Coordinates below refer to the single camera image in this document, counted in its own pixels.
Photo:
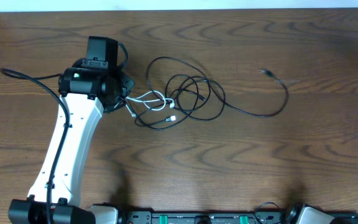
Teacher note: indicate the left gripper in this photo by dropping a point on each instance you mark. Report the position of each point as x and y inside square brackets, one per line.
[130, 84]

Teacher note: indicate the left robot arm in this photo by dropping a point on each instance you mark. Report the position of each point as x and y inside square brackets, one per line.
[93, 86]

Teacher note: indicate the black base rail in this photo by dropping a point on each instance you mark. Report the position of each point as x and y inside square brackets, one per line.
[147, 217]

